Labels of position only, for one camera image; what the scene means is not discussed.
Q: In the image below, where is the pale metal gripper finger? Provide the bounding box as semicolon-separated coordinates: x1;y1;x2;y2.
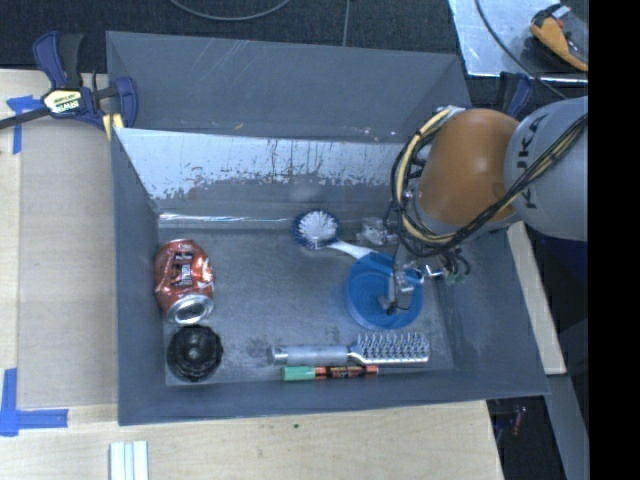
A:
377;268;416;317
358;216;400;247

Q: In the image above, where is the green and orange marker pen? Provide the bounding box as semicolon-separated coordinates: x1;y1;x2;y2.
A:
280;364;380;383

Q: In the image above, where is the grey metal bin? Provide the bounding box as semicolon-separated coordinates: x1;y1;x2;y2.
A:
104;30;552;427

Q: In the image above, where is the black round ribbed cap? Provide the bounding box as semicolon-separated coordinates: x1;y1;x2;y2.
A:
165;323;225;384

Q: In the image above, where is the crushed red soda can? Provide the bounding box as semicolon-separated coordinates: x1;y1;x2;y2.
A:
152;238;217;326

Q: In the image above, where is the blue round disc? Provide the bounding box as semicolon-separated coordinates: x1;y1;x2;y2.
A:
344;252;426;332

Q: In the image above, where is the silver metal spiked brush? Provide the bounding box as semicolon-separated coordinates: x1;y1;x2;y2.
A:
265;331;432;368

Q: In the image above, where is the blue and white dish brush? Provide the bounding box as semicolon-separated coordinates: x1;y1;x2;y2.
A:
291;208;381;261

